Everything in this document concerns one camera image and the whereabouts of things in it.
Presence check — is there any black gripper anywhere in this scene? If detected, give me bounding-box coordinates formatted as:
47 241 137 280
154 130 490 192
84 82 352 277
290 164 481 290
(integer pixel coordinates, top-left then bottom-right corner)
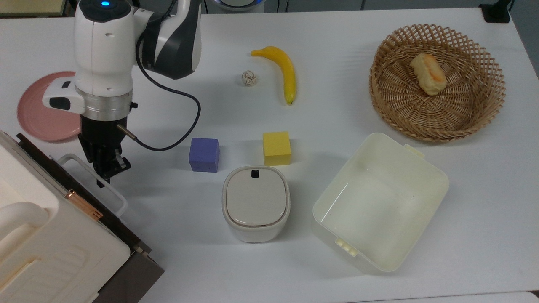
78 115 131 189

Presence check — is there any wooden drawer with white handle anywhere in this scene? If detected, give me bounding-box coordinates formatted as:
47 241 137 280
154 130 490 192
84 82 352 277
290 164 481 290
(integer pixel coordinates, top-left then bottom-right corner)
16 133 153 255

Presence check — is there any copper latch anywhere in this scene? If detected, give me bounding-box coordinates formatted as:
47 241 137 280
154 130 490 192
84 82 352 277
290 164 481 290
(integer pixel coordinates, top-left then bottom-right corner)
64 189 103 220

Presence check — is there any pink plate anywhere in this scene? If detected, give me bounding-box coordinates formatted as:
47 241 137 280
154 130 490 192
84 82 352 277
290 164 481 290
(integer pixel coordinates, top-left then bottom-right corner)
17 71 83 142

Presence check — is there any purple foam cube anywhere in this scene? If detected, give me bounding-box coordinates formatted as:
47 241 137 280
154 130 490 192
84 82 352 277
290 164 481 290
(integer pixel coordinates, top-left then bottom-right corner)
188 137 220 173

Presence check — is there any white lidded trash can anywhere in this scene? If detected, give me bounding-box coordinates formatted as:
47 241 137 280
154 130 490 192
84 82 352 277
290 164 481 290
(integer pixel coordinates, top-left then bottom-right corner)
222 165 291 243

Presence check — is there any yellow foam cube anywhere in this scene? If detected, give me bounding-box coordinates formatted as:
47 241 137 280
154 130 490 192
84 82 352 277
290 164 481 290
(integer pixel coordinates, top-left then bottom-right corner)
262 131 292 167

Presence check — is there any yellow side table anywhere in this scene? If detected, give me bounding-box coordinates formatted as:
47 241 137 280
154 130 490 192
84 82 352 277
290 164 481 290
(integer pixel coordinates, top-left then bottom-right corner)
0 0 69 18

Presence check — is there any yellow banana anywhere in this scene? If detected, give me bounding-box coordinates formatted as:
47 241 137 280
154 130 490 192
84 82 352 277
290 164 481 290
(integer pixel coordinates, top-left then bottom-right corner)
251 46 297 106

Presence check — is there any white blue round base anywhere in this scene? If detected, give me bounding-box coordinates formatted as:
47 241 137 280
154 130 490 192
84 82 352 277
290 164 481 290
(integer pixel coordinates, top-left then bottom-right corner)
214 0 266 12

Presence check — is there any cream plastic bin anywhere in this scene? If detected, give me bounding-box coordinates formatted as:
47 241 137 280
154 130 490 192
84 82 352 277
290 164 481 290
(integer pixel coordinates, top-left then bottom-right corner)
311 133 450 275

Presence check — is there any bread roll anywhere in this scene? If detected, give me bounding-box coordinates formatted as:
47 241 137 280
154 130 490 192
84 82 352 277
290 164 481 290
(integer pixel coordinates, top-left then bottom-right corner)
410 53 447 96

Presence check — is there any woven wicker basket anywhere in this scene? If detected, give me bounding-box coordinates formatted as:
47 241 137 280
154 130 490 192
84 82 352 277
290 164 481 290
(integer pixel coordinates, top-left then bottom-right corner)
369 24 506 142

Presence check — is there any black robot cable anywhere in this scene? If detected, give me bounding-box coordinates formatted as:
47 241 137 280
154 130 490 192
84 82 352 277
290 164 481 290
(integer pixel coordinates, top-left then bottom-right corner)
117 35 202 152

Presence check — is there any black clamp mount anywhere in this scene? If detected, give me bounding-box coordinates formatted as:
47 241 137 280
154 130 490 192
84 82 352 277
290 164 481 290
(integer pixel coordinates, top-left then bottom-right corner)
479 0 515 24

